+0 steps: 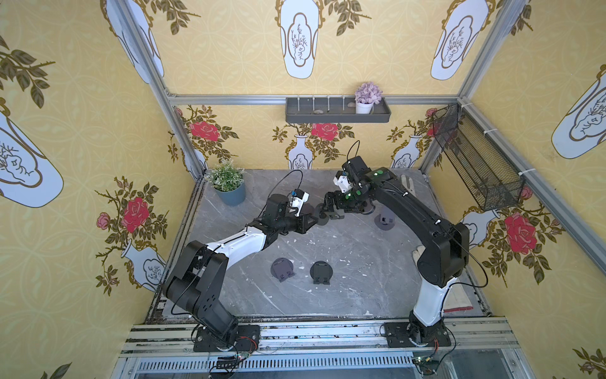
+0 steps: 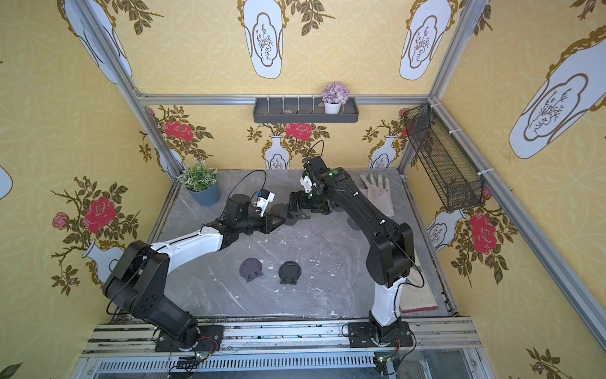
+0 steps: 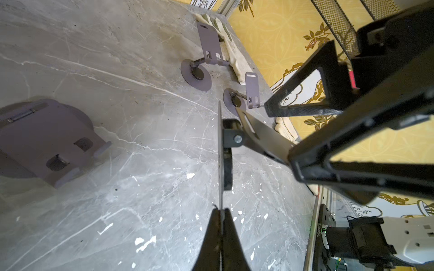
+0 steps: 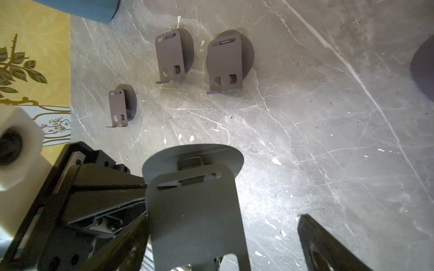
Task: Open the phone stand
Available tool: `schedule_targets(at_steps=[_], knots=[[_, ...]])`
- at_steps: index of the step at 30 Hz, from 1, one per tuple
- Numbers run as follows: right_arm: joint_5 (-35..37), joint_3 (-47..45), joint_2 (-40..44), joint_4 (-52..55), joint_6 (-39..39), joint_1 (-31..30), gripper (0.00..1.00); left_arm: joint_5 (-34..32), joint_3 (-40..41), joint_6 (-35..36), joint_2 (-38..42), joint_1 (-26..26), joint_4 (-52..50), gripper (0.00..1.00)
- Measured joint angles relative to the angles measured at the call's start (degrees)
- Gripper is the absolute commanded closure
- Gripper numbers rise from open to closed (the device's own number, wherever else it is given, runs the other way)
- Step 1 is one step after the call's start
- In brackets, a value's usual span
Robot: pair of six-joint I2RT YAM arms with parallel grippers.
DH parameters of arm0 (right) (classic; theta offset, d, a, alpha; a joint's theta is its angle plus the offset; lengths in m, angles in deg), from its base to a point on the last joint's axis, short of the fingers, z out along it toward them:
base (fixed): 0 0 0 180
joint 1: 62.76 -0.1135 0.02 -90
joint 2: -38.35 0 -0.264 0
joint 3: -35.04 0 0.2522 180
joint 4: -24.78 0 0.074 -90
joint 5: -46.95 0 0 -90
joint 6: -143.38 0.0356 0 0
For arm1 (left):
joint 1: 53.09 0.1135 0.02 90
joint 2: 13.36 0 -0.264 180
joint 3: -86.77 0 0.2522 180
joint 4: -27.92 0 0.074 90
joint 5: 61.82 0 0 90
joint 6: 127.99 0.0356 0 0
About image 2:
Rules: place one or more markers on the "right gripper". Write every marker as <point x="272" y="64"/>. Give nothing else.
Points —
<point x="300" y="205"/>

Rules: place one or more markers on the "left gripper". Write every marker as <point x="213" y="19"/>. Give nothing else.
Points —
<point x="267" y="223"/>

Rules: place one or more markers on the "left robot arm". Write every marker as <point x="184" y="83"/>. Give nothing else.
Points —
<point x="137" y="283"/>

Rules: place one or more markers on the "purple phone stand front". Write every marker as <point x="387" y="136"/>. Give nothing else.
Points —
<point x="251" y="269"/>

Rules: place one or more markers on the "green plant blue pot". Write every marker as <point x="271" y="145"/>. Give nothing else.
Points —
<point x="202" y="183"/>

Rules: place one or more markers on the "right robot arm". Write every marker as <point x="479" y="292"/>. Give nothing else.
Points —
<point x="391" y="246"/>

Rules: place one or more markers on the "black phone stand front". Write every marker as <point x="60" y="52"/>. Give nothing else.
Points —
<point x="289" y="273"/>

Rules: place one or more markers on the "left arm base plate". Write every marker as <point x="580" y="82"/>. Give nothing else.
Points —
<point x="203" y="338"/>

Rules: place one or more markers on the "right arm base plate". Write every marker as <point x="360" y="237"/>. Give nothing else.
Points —
<point x="368" y="334"/>

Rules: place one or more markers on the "cream leather work glove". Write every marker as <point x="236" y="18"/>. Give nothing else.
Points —
<point x="416" y="294"/>

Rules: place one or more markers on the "grey wall shelf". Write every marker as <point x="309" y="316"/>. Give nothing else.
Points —
<point x="301" y="109"/>

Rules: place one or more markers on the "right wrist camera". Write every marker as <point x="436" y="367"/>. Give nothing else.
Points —
<point x="306" y="182"/>

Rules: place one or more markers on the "grey work glove back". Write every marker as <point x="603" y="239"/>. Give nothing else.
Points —
<point x="377" y="190"/>

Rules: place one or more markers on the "aluminium frame rail front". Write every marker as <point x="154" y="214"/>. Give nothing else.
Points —
<point x="436" y="347"/>

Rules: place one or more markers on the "purple flower white pot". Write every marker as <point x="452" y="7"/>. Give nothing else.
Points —
<point x="334" y="96"/>

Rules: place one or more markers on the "black wire mesh basket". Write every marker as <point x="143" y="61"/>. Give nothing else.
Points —
<point x="450" y="170"/>

